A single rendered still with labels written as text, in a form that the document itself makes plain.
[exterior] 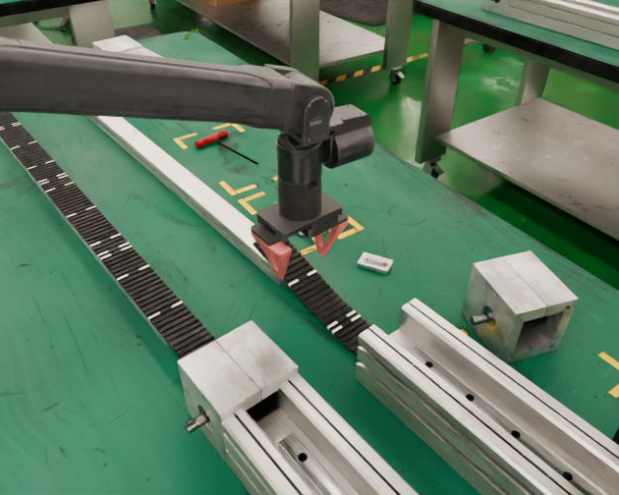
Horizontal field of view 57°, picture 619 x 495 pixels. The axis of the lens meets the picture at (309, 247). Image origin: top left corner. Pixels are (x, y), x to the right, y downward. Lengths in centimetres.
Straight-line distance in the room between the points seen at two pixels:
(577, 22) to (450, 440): 158
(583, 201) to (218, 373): 182
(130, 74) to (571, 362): 64
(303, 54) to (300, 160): 243
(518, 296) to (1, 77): 60
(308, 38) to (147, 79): 256
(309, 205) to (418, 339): 22
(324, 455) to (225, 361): 14
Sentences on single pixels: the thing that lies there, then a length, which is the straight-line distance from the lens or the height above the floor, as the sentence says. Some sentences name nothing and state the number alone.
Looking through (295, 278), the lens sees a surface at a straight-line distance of 83.
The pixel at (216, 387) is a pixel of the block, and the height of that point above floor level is 87.
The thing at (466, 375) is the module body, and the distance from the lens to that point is 70.
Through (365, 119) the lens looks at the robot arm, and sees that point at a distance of 73.
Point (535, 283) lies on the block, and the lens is 78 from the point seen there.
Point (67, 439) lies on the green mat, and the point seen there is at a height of 78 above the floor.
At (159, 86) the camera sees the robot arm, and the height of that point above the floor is 115.
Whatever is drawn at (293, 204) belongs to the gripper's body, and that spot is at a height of 95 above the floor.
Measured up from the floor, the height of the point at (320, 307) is 79.
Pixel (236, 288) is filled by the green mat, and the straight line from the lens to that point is 86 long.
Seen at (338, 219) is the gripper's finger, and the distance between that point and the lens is 78.
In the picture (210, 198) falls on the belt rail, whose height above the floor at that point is 81.
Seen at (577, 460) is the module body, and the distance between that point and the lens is 67.
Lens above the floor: 136
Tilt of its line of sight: 39 degrees down
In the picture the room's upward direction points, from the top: straight up
